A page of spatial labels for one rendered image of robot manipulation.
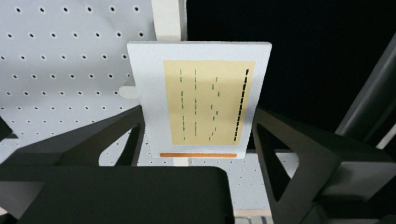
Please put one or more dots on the grey lab imager with drawer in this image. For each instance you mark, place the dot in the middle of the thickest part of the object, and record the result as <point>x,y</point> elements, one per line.
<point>325,61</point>

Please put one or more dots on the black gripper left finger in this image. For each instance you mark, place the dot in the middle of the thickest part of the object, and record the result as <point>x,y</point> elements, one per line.
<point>83,146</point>

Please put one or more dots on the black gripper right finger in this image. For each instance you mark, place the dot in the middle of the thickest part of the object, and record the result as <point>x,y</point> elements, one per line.
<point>332,168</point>

